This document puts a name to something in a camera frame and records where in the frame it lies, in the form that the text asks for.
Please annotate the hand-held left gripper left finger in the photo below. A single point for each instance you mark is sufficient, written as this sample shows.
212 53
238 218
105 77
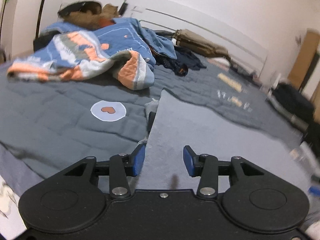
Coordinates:
138 161

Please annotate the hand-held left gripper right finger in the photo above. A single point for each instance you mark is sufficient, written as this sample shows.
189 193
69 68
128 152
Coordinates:
189 162

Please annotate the grey sweatshirt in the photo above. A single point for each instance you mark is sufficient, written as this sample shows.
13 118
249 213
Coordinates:
200 135

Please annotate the stack of folded dark clothes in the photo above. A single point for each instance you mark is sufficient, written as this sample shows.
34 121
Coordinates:
292 100

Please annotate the grey printed bed quilt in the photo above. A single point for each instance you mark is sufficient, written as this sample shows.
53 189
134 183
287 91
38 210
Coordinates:
62 110

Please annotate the dark dotted garment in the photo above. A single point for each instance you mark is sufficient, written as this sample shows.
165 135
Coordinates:
175 66

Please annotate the navy garment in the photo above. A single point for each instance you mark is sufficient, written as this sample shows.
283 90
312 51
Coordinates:
192 57

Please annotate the dark grey crumpled garment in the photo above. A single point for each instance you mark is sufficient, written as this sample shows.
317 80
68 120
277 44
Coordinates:
242 70

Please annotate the folded khaki blankets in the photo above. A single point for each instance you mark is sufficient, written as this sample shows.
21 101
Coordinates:
200 42

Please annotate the light blue denim garment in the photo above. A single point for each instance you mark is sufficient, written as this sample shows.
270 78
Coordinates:
160 42

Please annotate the blue orange printed blanket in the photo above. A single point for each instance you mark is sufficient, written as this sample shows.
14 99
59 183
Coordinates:
120 40

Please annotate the black folded garment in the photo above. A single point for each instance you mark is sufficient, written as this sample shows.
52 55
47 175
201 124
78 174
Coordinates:
313 135

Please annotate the white headboard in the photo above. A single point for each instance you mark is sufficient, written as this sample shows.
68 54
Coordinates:
212 25

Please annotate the tall cardboard roll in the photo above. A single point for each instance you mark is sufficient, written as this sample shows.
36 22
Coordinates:
305 57

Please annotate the black wall holder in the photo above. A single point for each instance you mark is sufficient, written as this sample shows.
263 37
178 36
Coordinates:
123 8

